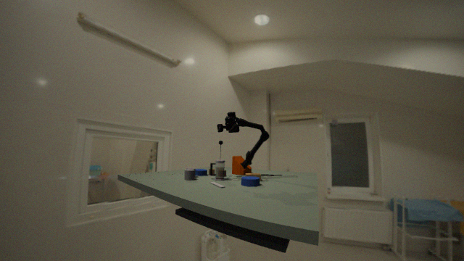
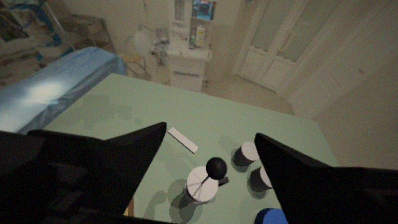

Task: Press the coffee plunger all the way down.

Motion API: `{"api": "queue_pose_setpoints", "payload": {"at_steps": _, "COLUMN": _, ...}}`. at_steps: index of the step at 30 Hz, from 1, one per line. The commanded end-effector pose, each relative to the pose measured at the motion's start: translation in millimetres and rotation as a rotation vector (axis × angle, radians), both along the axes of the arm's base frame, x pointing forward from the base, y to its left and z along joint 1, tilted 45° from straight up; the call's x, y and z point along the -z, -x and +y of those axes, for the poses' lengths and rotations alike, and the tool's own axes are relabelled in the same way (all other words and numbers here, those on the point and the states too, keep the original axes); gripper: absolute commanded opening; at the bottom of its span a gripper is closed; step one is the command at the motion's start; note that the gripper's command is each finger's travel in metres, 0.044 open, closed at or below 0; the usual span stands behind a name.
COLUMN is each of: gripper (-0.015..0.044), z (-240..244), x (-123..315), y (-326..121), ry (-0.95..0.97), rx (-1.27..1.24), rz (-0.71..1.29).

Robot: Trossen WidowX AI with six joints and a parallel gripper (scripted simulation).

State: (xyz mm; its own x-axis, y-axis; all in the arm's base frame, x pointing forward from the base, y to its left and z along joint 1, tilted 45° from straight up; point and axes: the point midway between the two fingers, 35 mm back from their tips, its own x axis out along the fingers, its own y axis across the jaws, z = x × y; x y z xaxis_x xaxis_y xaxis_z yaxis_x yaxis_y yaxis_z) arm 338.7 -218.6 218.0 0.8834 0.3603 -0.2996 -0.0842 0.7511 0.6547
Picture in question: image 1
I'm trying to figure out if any blue cylinder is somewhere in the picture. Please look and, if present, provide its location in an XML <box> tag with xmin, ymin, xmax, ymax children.
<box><xmin>241</xmin><ymin>176</ymin><xmax>260</xmax><ymax>187</ymax></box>
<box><xmin>195</xmin><ymin>169</ymin><xmax>207</xmax><ymax>175</ymax></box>

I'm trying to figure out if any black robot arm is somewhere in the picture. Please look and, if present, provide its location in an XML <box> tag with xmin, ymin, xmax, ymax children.
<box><xmin>225</xmin><ymin>112</ymin><xmax>269</xmax><ymax>168</ymax></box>

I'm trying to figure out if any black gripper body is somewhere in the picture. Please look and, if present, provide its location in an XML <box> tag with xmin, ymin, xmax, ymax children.
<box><xmin>217</xmin><ymin>123</ymin><xmax>239</xmax><ymax>133</ymax></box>

